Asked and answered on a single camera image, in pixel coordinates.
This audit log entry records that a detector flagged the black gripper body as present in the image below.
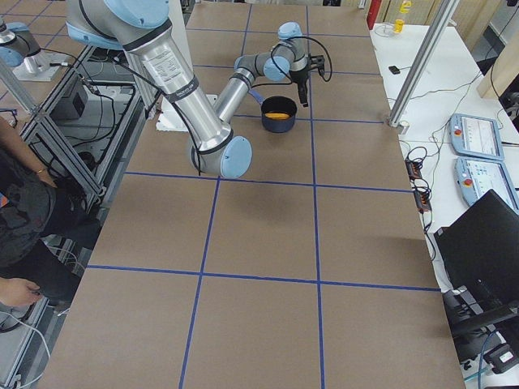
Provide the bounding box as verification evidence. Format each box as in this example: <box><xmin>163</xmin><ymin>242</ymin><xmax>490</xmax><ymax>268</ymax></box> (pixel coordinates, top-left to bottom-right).
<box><xmin>290</xmin><ymin>69</ymin><xmax>309</xmax><ymax>88</ymax></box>

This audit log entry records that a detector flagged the yellow corn cob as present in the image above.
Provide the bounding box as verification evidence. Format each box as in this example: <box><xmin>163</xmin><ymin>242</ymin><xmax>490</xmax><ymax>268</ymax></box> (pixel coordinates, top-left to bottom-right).
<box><xmin>264</xmin><ymin>112</ymin><xmax>291</xmax><ymax>121</ymax></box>

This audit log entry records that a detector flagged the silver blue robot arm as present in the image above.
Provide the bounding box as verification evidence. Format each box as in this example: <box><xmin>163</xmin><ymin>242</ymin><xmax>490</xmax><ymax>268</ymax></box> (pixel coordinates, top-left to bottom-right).
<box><xmin>66</xmin><ymin>1</ymin><xmax>310</xmax><ymax>178</ymax></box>

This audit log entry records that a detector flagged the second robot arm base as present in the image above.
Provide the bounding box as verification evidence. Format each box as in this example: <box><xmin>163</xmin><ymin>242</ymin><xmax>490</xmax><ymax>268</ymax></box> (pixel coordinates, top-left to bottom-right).
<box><xmin>1</xmin><ymin>19</ymin><xmax>70</xmax><ymax>82</ymax></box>

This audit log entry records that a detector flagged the dark blue saucepan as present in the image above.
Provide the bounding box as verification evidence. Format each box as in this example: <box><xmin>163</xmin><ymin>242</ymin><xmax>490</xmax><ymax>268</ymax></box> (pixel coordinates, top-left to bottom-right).
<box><xmin>249</xmin><ymin>90</ymin><xmax>298</xmax><ymax>134</ymax></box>

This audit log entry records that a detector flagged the small black square device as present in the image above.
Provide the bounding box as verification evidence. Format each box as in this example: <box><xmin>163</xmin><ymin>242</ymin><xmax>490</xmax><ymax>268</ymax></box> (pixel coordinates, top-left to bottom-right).
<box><xmin>388</xmin><ymin>66</ymin><xmax>401</xmax><ymax>75</ymax></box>

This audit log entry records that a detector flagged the black orange power strip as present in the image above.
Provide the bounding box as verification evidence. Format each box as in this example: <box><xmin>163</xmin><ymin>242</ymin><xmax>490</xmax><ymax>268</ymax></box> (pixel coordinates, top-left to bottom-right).
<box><xmin>405</xmin><ymin>158</ymin><xmax>432</xmax><ymax>214</ymax></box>

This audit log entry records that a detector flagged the upper blue teach pendant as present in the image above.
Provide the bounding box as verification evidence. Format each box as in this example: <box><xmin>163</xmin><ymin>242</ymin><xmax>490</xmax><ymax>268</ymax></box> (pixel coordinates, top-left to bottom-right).
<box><xmin>449</xmin><ymin>113</ymin><xmax>504</xmax><ymax>161</ymax></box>

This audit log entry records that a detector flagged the blue teach pendant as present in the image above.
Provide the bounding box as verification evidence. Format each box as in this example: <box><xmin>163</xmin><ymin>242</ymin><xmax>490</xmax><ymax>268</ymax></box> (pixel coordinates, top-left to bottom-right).
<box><xmin>454</xmin><ymin>156</ymin><xmax>518</xmax><ymax>212</ymax></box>
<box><xmin>449</xmin><ymin>113</ymin><xmax>504</xmax><ymax>161</ymax></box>

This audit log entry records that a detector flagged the lower blue teach pendant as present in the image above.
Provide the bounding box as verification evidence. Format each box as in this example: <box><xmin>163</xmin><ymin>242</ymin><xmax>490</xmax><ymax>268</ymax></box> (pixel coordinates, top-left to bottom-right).
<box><xmin>454</xmin><ymin>156</ymin><xmax>518</xmax><ymax>212</ymax></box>

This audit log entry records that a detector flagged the black laptop on stand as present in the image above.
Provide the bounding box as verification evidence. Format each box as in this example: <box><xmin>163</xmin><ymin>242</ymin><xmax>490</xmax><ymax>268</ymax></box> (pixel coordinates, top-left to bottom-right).
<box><xmin>434</xmin><ymin>190</ymin><xmax>518</xmax><ymax>303</ymax></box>

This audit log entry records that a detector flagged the seated person in black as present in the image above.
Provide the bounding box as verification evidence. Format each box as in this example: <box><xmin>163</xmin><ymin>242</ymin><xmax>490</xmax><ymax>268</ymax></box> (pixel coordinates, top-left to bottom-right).
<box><xmin>1</xmin><ymin>120</ymin><xmax>101</xmax><ymax>310</ymax></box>

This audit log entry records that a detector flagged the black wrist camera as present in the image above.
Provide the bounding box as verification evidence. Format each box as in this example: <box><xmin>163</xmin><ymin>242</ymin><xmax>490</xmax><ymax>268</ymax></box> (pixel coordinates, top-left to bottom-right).
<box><xmin>307</xmin><ymin>54</ymin><xmax>326</xmax><ymax>80</ymax></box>

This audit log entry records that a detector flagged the aluminium frame post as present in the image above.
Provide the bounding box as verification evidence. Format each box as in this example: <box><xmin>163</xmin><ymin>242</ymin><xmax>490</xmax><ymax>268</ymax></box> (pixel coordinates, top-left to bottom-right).
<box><xmin>388</xmin><ymin>0</ymin><xmax>460</xmax><ymax>127</ymax></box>

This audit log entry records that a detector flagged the aluminium frame rack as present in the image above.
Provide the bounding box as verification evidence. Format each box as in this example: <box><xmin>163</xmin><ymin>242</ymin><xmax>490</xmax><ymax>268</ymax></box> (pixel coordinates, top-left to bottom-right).
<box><xmin>1</xmin><ymin>47</ymin><xmax>160</xmax><ymax>388</ymax></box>

